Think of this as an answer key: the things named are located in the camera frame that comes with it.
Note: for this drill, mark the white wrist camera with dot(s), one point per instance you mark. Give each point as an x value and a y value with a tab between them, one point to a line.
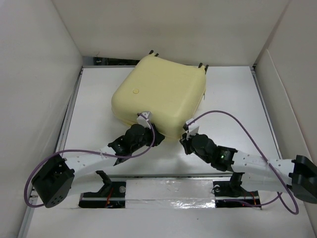
191	128
143	119

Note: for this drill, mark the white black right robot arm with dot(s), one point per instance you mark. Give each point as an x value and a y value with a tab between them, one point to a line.
252	173

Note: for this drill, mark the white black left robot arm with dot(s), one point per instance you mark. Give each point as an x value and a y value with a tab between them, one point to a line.
52	179

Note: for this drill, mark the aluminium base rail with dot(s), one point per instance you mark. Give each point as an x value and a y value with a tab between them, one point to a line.
165	193

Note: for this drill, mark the yellow hard-shell suitcase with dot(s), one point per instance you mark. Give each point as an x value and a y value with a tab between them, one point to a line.
171	91

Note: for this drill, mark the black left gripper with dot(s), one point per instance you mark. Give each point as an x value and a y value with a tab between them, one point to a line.
150	132

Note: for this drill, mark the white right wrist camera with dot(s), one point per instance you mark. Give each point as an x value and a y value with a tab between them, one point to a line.
191	128

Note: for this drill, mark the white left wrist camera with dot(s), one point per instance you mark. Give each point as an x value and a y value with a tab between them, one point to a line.
143	119

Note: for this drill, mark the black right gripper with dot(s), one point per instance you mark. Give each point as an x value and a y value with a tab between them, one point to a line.
185	142

